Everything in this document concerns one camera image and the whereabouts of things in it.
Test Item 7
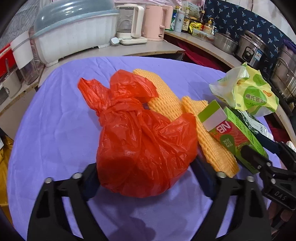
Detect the dark green crushed milk carton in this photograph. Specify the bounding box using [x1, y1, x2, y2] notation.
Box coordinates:
[230, 108, 274, 141]

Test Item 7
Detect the green NB carton box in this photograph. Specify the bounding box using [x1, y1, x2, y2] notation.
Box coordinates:
[198, 100, 268, 174]

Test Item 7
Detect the red plastic bag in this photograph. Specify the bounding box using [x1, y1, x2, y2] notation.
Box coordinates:
[78, 70, 190, 198]

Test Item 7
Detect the orange foam fruit net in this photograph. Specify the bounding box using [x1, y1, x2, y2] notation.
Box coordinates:
[133, 69, 239, 178]

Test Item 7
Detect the yellow-green snack bag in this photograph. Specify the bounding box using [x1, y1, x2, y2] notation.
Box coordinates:
[209, 62, 279, 117]

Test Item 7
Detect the large steel steamer pot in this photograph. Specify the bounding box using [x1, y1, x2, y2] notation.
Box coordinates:
[270, 40, 296, 104]

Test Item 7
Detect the yellow cloth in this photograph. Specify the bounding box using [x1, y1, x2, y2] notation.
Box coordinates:
[0, 136, 14, 224]

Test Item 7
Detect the steel rice cooker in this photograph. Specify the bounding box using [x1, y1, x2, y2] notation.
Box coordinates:
[234, 30, 268, 70]

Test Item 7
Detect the small steel pot with lid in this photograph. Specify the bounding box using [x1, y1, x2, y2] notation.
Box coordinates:
[213, 32, 238, 55]

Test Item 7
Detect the purple tablecloth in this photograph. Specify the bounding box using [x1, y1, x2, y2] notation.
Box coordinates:
[6, 56, 282, 241]

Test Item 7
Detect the yellow oil bottle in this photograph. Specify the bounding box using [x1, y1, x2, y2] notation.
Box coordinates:
[203, 18, 213, 35]

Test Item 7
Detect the blue patterned curtain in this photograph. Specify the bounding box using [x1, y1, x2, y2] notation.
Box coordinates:
[205, 1, 292, 78]

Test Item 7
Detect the yellow seasoning packet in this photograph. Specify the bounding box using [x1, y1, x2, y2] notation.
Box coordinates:
[188, 22, 202, 34]

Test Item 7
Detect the red plastic basin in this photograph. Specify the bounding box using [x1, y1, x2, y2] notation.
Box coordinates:
[0, 44, 16, 77]

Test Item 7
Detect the dark soy sauce bottle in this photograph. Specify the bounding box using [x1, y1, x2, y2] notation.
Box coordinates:
[181, 8, 190, 33]

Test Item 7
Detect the white thermos bottle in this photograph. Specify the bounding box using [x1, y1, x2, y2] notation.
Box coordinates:
[174, 11, 185, 33]

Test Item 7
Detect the white-lidded clear jar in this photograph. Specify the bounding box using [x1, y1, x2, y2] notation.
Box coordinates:
[10, 31, 39, 85]

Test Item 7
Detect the green tin can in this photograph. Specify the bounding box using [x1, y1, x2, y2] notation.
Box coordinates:
[170, 9, 178, 31]

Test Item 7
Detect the pink electric kettle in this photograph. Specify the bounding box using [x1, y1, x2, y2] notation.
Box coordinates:
[142, 4, 174, 41]

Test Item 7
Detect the white power plug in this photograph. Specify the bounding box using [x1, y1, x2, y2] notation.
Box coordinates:
[111, 37, 120, 45]

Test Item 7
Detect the white dish rack grey lid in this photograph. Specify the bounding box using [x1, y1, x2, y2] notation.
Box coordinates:
[32, 1, 119, 66]

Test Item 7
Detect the white coffee maker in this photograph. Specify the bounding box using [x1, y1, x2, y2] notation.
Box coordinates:
[116, 4, 147, 46]

